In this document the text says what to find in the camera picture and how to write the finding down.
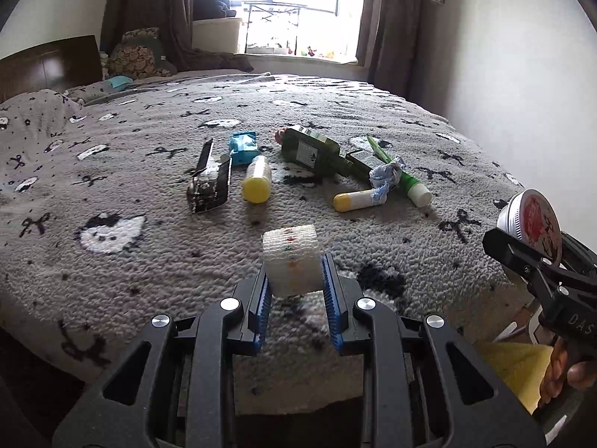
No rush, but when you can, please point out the red round metal tin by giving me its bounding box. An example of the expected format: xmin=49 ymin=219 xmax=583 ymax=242
xmin=497 ymin=189 xmax=563 ymax=265

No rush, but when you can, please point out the white bandage roll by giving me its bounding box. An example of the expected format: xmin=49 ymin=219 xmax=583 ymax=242
xmin=262 ymin=224 xmax=324 ymax=298

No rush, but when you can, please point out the blue white cloth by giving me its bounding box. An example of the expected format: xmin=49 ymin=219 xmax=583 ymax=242
xmin=368 ymin=160 xmax=403 ymax=197

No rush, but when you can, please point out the yellow capped white bottle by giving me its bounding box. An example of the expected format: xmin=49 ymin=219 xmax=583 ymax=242
xmin=242 ymin=155 xmax=272 ymax=204

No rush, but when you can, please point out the small dark green bottle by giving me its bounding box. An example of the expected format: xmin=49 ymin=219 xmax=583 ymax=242
xmin=340 ymin=150 xmax=386 ymax=184

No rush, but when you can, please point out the large dark green bottle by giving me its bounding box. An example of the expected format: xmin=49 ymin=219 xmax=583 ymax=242
xmin=281 ymin=125 xmax=346 ymax=177

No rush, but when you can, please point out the yellow trash bag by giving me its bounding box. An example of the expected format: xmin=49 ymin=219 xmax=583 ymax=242
xmin=475 ymin=342 xmax=553 ymax=414

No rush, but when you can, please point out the right hand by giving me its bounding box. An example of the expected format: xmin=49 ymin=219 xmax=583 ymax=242
xmin=537 ymin=338 xmax=597 ymax=408

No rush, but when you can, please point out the green white tube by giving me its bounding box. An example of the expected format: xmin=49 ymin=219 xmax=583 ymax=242
xmin=366 ymin=136 xmax=432 ymax=208

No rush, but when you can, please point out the grey patterned bed blanket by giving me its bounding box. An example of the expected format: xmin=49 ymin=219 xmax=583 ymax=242
xmin=1 ymin=73 xmax=528 ymax=382

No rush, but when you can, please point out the small yellow capped tube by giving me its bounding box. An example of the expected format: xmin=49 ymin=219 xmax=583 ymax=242
xmin=333 ymin=189 xmax=387 ymax=212

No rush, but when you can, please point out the black silver foil wrapper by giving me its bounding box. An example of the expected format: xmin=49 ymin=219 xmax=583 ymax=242
xmin=186 ymin=140 xmax=232 ymax=214

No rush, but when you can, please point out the blue snack packet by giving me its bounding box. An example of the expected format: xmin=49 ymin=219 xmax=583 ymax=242
xmin=229 ymin=131 xmax=260 ymax=167

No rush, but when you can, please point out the pink crumpled wrapper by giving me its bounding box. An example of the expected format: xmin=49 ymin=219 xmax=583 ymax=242
xmin=274 ymin=128 xmax=285 ymax=144

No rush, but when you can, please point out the right dark curtain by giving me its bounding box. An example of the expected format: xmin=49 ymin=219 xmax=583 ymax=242
xmin=356 ymin=0 xmax=423 ymax=97

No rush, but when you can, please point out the dark curtain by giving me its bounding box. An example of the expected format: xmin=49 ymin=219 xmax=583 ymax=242
xmin=356 ymin=0 xmax=423 ymax=97
xmin=99 ymin=0 xmax=253 ymax=72

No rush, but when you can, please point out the grey patterned pillow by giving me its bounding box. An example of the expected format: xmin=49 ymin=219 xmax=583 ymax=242
xmin=1 ymin=89 xmax=82 ymax=154

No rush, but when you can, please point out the teal small object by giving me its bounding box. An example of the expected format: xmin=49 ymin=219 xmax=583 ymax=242
xmin=106 ymin=75 xmax=134 ymax=92

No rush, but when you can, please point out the patterned brown cushion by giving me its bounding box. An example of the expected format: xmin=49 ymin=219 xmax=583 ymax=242
xmin=107 ymin=27 xmax=177 ymax=80

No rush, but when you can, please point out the dark wooden headboard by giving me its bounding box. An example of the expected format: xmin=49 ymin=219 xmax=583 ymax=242
xmin=0 ymin=35 xmax=102 ymax=102

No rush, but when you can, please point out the white storage box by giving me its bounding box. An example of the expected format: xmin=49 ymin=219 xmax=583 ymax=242
xmin=192 ymin=17 xmax=245 ymax=54

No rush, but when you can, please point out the black drying rack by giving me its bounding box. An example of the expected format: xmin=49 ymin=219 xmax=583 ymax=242
xmin=243 ymin=1 xmax=307 ymax=56

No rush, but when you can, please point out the dark clothes pile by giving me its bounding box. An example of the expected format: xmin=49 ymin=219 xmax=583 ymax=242
xmin=192 ymin=0 xmax=237 ymax=21

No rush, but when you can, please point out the left dark curtain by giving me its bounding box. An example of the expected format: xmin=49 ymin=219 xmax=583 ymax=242
xmin=99 ymin=0 xmax=253 ymax=72

